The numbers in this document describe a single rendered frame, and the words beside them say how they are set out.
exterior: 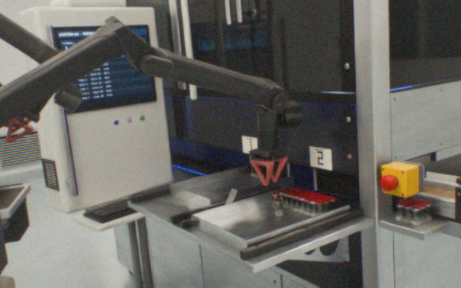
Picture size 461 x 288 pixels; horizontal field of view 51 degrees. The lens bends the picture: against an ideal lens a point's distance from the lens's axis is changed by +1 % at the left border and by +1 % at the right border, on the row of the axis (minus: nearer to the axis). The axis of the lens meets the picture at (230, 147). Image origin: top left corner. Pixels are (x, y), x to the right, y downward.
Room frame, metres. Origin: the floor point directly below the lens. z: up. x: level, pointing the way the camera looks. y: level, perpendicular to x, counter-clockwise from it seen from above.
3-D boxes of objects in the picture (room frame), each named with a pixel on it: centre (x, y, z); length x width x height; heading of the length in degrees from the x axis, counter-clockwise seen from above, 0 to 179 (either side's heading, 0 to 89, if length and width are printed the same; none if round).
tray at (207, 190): (1.59, 0.01, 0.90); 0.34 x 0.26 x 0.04; 124
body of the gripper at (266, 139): (1.30, -0.10, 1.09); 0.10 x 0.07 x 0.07; 139
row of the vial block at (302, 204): (1.30, -0.18, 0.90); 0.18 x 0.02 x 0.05; 33
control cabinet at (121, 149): (1.94, 0.50, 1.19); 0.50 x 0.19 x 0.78; 132
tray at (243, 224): (1.24, -0.09, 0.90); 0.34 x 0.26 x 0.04; 123
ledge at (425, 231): (1.18, -0.46, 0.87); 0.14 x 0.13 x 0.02; 124
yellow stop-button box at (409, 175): (1.17, -0.42, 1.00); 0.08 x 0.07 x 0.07; 124
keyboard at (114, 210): (1.75, 0.36, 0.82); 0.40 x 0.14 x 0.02; 132
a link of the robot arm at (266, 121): (1.30, -0.11, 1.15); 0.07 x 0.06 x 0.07; 119
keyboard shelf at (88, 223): (1.79, 0.40, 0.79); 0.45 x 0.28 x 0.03; 132
